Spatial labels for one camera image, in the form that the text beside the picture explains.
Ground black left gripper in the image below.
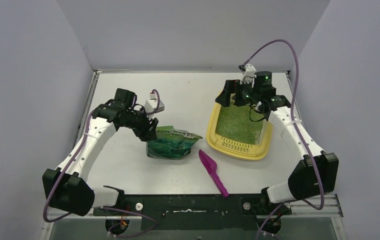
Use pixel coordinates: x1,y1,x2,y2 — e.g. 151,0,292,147
121,107,158,141

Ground green cat litter bag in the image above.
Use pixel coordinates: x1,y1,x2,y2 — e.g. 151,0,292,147
145,125,201,160

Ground yellow litter box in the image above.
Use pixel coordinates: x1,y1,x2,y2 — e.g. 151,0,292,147
206,94,273,161

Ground magenta plastic scoop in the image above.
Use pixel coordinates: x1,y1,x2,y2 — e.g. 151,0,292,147
198,149,230,198

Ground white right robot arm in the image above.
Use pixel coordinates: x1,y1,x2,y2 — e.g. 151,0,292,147
215,71,339,214

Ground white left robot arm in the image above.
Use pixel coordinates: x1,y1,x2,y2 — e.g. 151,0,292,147
42,88,165,223

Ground green litter granules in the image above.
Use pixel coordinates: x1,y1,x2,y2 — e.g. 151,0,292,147
215,105,264,145

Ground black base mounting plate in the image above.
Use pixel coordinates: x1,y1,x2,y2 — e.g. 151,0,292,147
105,193,292,233

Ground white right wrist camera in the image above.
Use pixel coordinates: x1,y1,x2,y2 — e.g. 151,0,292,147
238,63,257,87

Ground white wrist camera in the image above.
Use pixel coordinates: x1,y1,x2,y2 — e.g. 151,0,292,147
238,63,257,87
143,99,165,115

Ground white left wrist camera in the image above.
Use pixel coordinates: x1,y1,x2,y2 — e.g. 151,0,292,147
143,99,165,115

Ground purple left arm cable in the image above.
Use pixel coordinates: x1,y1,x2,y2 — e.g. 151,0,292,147
42,88,161,239

